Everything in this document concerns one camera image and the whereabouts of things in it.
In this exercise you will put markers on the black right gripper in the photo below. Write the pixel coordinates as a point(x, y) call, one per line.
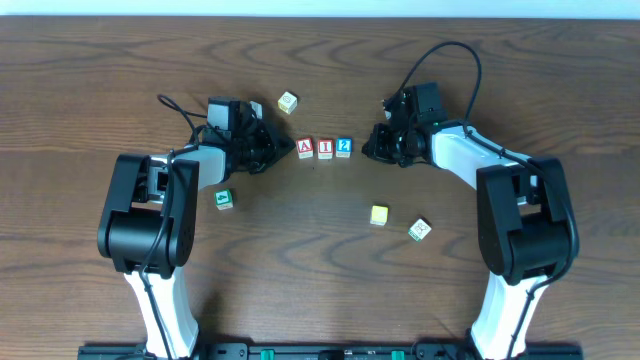
point(379, 143)

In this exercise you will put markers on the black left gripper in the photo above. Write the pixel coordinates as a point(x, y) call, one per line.
point(270, 143)

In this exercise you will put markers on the red letter A block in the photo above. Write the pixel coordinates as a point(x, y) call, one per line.
point(305, 148)

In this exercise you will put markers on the red letter I block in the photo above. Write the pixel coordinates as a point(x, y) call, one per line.
point(325, 149)

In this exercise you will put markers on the blue number 2 block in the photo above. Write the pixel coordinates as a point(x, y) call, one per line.
point(343, 147)

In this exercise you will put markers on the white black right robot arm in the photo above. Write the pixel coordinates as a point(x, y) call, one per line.
point(526, 228)

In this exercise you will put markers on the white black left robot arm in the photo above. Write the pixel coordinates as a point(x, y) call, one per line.
point(147, 227)

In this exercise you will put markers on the green picture wooden block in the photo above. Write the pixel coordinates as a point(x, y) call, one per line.
point(224, 199)

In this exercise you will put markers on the yellow O wooden block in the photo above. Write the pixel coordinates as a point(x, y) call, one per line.
point(287, 102)

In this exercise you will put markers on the green R wooden block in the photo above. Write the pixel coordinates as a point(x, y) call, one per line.
point(419, 230)

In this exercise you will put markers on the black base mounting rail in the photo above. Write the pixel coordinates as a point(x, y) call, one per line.
point(241, 351)

